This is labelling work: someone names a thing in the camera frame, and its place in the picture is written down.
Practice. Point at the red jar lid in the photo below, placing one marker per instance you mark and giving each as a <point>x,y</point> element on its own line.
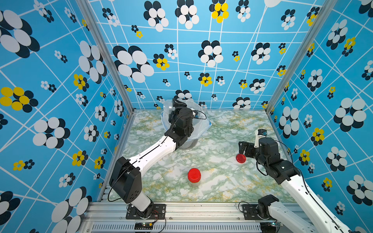
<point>240,158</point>

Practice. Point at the red-lid jar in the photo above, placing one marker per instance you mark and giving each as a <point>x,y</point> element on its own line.
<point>167,110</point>
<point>194,176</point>

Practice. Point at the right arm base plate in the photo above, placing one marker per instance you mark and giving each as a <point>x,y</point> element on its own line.
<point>250,212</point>

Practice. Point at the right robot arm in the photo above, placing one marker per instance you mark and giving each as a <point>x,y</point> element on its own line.
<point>321,219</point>

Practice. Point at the circuit board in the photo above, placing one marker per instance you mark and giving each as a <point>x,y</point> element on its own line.
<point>270,227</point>
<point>143,226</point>

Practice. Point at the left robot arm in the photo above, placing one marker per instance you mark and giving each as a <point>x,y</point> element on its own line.
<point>126,179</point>

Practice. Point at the left circuit board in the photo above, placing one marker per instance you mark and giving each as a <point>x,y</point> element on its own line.
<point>143,226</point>

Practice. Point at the white bin liner bag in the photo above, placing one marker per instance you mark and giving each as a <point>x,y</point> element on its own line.
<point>201,122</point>

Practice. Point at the aluminium corner post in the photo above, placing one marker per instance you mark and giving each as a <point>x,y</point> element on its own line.
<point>326,9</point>
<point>96,33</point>

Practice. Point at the right aluminium corner post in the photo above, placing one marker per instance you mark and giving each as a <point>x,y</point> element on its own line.
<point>326,9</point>

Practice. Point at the right circuit board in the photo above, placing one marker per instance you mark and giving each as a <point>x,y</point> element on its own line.
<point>270,227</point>

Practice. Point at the aluminium front rail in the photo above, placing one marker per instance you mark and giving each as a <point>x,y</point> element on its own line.
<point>180,217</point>

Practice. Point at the left aluminium corner post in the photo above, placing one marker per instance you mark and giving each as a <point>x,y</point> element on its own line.
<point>96,33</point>

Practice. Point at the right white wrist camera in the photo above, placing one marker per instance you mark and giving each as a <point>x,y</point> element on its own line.
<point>259,133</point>

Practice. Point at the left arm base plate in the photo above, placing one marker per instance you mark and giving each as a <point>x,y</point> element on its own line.
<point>153,212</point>

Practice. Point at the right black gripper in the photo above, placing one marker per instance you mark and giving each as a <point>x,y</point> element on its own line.
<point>250,146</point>

